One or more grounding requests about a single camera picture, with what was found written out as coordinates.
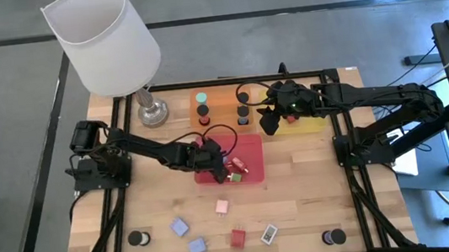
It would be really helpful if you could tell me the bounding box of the silver lamp base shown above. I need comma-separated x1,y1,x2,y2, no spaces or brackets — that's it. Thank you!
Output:
131,83,172,131

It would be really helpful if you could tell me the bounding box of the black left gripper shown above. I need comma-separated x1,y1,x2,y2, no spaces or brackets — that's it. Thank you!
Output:
184,135,233,189

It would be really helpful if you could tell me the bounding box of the pink translucent plastic bin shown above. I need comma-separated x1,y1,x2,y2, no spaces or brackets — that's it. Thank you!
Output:
190,128,268,192

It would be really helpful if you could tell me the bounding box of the yellow translucent plastic bin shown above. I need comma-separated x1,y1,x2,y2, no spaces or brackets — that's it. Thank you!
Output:
257,82,330,139

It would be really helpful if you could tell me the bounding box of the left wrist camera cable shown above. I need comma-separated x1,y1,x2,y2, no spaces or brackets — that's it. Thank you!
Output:
200,122,240,159

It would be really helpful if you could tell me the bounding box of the pink wall charger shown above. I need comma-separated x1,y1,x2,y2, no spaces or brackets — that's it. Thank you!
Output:
213,197,232,217

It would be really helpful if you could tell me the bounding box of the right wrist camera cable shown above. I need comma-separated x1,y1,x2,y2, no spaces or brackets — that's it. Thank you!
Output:
235,78,276,100

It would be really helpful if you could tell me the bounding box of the black hourglass white sand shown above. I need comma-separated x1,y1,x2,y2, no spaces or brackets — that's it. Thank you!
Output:
126,228,152,249

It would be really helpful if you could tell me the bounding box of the white digital timer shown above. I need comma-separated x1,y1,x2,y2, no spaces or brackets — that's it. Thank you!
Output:
259,223,281,247

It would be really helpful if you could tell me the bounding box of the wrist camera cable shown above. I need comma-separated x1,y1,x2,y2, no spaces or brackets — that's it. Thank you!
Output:
235,78,276,100
200,122,240,159

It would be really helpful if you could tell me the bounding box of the orange translucent plastic bin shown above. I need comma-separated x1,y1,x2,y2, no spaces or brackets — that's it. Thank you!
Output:
187,83,258,139

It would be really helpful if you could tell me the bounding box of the grey floor bar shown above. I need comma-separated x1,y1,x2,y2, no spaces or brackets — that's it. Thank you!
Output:
403,51,442,67

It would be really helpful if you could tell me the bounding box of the black floor cable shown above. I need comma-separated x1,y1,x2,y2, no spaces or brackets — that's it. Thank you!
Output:
376,42,444,92

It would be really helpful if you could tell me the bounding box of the white box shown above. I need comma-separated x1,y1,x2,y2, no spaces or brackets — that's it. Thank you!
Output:
390,148,421,180

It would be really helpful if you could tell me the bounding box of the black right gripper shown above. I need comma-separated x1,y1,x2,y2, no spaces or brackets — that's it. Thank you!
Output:
254,74,327,139

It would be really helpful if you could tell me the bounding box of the white lamp shade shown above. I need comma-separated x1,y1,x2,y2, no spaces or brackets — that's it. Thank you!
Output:
39,0,167,106

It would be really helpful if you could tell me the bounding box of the black hourglass purple sand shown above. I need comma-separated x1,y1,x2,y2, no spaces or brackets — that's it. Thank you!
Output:
320,227,348,247

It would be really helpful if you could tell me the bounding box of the black hourglass red sand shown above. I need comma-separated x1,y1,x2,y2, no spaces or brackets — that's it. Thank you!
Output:
195,103,212,128

